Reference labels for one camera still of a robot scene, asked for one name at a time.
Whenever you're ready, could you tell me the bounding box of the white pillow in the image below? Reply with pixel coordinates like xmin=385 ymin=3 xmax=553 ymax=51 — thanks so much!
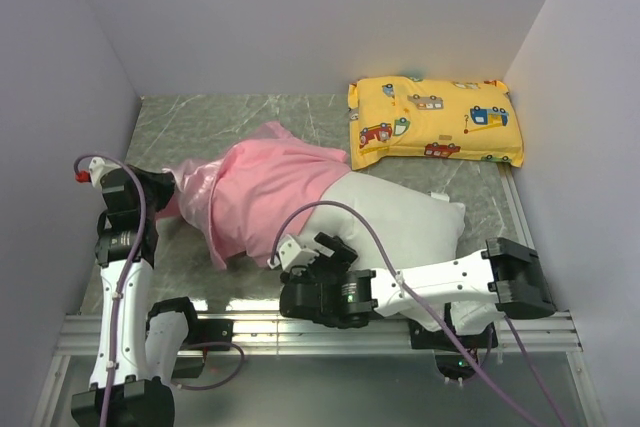
xmin=299 ymin=172 xmax=466 ymax=270

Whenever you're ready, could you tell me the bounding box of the pink pillowcase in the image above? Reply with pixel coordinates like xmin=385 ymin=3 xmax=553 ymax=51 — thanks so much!
xmin=158 ymin=121 xmax=351 ymax=269

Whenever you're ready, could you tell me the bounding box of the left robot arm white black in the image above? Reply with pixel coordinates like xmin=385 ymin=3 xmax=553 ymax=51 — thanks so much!
xmin=71 ymin=157 xmax=202 ymax=426

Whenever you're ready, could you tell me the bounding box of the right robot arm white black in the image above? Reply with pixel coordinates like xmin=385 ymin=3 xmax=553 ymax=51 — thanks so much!
xmin=275 ymin=233 xmax=556 ymax=347

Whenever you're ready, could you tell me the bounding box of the yellow cartoon car pillow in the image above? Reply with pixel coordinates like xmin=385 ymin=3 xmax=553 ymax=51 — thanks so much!
xmin=347 ymin=76 xmax=524 ymax=170

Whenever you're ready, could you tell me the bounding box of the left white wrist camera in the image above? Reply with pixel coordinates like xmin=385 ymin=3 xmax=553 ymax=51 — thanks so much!
xmin=74 ymin=157 xmax=110 ymax=189

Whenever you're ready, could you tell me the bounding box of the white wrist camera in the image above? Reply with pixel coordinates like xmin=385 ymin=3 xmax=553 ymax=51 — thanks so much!
xmin=74 ymin=157 xmax=110 ymax=189
xmin=267 ymin=234 xmax=319 ymax=273

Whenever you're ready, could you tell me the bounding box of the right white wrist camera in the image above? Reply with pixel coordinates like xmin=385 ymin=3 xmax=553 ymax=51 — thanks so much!
xmin=267 ymin=234 xmax=319 ymax=273

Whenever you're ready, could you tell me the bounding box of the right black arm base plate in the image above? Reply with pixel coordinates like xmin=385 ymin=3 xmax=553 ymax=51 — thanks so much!
xmin=408 ymin=320 xmax=498 ymax=386

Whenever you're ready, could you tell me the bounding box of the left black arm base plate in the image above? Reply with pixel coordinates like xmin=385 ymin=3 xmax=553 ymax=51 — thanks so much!
xmin=145 ymin=312 xmax=233 ymax=385

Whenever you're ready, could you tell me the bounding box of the aluminium rail frame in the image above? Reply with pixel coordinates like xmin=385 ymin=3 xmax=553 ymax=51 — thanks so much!
xmin=29 ymin=164 xmax=609 ymax=427

